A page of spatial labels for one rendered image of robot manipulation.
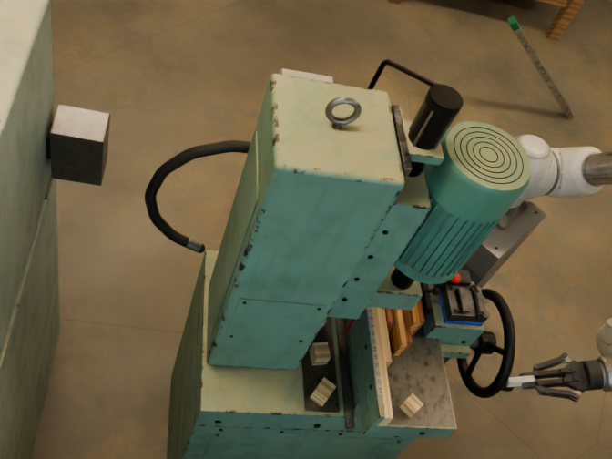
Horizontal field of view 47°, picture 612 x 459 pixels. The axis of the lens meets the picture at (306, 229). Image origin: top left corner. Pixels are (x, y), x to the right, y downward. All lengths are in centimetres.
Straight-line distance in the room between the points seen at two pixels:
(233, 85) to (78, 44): 74
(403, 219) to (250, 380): 61
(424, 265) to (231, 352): 50
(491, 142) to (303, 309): 50
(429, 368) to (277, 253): 60
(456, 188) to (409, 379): 59
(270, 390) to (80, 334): 107
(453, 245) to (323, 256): 25
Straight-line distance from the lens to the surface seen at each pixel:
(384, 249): 137
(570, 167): 235
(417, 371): 172
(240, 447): 187
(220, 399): 166
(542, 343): 317
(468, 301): 176
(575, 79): 458
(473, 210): 129
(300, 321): 150
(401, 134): 123
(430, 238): 137
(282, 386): 171
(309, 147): 114
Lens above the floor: 232
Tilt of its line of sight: 51 degrees down
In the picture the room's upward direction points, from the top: 24 degrees clockwise
